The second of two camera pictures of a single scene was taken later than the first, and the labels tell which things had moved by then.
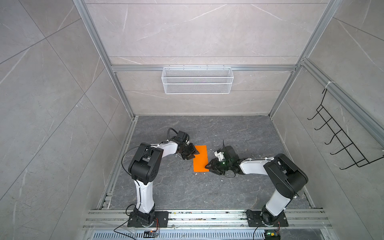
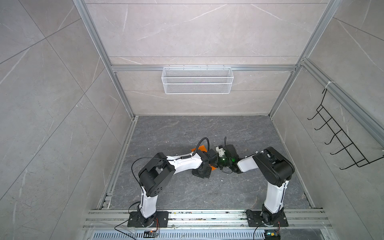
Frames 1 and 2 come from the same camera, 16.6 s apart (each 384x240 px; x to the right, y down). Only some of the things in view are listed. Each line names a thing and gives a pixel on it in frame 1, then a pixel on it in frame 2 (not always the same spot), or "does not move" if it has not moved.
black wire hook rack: (359, 159) does not move
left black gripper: (195, 151) -> (206, 176)
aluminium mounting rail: (118, 218) does not move
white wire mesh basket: (196, 80) does not move
